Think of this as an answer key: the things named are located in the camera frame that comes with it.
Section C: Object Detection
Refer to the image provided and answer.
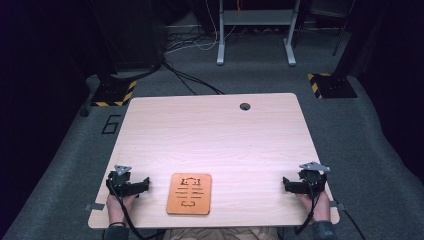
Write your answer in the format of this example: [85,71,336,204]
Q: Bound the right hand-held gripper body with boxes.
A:
[297,161,332,196]

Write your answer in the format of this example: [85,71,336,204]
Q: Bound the thin black floor cable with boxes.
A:
[333,197,368,240]

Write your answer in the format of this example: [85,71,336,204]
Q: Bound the black stand base hazard stripes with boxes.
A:
[90,75,138,108]
[306,72,359,100]

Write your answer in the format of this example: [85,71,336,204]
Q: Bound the white floor cables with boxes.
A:
[163,0,238,55]

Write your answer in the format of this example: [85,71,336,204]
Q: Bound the person's right hand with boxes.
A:
[295,191,332,224]

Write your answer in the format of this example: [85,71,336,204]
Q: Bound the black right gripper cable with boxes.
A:
[293,181,322,236]

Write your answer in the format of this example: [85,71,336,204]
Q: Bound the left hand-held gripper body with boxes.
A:
[105,164,135,198]

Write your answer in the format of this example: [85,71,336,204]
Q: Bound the white metal desk frame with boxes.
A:
[215,0,302,67]

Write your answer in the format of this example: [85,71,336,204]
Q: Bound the orange wooden cut-out trivet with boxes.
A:
[165,172,213,216]

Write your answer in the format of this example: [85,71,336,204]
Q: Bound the person's left hand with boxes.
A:
[105,192,138,226]

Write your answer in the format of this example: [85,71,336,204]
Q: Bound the black floor cables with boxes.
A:
[161,58,225,96]

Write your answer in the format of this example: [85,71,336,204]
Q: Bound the grey tape piece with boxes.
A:
[329,200,347,212]
[84,202,106,212]

